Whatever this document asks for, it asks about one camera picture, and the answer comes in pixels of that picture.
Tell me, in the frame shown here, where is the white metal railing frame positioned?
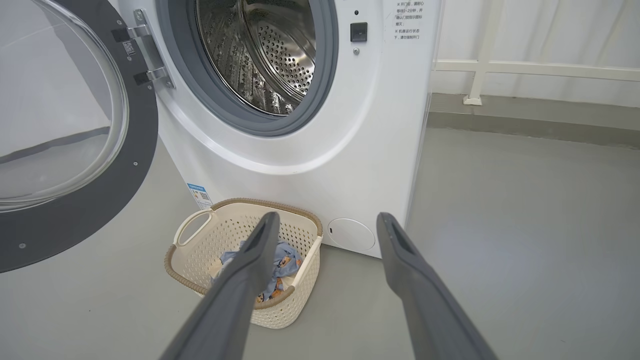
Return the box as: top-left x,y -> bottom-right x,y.
432,0 -> 640,106

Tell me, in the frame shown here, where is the blue printed garment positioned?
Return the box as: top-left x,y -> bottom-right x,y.
212,240 -> 304,304

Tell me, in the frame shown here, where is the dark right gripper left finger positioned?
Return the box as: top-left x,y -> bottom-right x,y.
160,211 -> 281,360

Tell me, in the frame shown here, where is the stainless steel washing machine drum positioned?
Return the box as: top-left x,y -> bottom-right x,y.
196,0 -> 317,116

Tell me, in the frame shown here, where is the grey rubber door gasket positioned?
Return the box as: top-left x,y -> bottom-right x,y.
156,0 -> 340,137

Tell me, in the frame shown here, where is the metal door hinge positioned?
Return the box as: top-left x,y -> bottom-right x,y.
111,9 -> 175,90

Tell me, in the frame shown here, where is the round white filter cover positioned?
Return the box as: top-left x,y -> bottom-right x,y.
327,218 -> 376,252

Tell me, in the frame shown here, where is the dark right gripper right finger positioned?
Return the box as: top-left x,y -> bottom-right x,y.
376,212 -> 498,360

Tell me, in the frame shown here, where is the washing machine door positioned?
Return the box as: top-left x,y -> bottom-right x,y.
0,0 -> 160,274

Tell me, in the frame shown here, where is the blue energy label sticker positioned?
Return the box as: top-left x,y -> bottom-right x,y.
187,183 -> 214,211

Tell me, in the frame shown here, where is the cream perforated laundry basket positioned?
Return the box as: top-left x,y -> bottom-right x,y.
164,198 -> 324,329

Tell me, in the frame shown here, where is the white front-load washing machine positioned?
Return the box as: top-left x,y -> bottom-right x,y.
107,0 -> 446,259

